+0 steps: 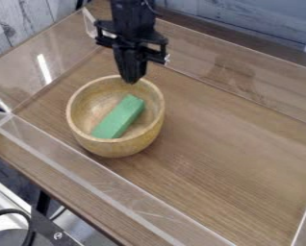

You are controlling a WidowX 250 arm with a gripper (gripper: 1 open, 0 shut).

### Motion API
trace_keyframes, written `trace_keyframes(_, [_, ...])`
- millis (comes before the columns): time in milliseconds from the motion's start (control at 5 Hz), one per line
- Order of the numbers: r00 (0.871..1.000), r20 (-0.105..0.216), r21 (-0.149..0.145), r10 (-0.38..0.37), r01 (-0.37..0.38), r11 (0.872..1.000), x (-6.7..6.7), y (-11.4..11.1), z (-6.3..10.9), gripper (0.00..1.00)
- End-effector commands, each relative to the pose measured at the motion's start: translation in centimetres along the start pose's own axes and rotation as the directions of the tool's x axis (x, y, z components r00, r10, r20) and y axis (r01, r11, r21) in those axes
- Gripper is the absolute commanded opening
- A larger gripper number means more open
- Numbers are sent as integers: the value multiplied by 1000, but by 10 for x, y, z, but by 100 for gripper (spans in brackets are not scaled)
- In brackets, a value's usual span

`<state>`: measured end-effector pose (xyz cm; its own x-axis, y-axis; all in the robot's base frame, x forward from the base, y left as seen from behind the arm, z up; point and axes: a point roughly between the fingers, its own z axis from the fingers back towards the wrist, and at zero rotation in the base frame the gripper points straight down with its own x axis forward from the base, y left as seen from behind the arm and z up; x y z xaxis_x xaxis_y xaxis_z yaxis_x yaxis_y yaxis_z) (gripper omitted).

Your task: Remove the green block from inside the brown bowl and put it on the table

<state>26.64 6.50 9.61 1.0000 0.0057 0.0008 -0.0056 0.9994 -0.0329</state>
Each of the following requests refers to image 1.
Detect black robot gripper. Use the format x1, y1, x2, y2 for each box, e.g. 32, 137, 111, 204
93, 0, 168, 84

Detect green rectangular block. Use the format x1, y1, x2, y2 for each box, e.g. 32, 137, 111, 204
91, 94, 145, 139

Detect brown wooden bowl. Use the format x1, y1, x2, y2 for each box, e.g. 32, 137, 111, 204
65, 75, 165, 158

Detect clear acrylic corner bracket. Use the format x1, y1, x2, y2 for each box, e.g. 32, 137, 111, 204
83, 8, 96, 38

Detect clear acrylic tray wall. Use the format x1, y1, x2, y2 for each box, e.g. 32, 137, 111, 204
0, 89, 235, 246

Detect black metal table bracket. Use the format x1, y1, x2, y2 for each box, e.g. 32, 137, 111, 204
28, 191, 84, 246

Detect black cable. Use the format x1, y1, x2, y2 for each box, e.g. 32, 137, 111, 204
0, 209, 36, 246

